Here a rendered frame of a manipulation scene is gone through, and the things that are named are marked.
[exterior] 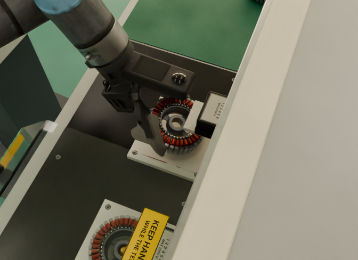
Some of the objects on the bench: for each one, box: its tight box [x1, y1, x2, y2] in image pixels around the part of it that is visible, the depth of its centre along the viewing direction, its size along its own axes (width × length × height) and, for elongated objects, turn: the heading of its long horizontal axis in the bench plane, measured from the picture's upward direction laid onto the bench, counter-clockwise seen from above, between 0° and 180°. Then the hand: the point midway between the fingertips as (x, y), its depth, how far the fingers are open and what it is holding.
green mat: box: [122, 0, 264, 72], centre depth 105 cm, size 94×61×1 cm, turn 69°
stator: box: [150, 96, 204, 155], centre depth 78 cm, size 11×11×4 cm
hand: (179, 125), depth 78 cm, fingers closed on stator, 13 cm apart
